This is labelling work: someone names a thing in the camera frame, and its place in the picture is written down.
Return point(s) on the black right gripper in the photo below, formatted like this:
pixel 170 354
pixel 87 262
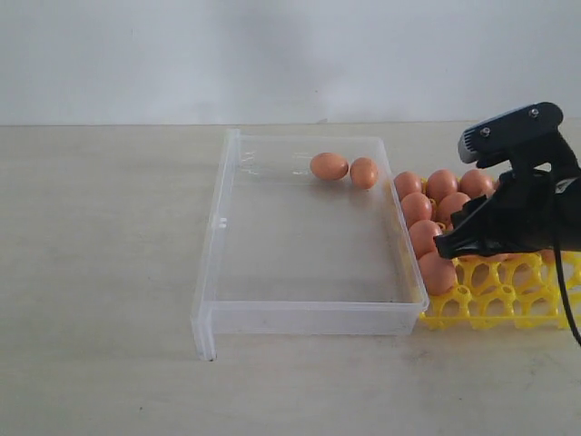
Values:
pixel 549 216

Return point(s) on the brown egg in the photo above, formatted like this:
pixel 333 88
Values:
pixel 499 258
pixel 329 166
pixel 422 234
pixel 441 184
pixel 449 205
pixel 475 183
pixel 364 173
pixel 407 183
pixel 416 207
pixel 438 274

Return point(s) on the yellow plastic egg tray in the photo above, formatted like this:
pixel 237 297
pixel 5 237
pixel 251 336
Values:
pixel 523 292

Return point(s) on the clear plastic storage box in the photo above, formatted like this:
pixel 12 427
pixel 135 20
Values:
pixel 288 253

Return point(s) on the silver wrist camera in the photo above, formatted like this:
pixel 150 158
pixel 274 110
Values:
pixel 487 143

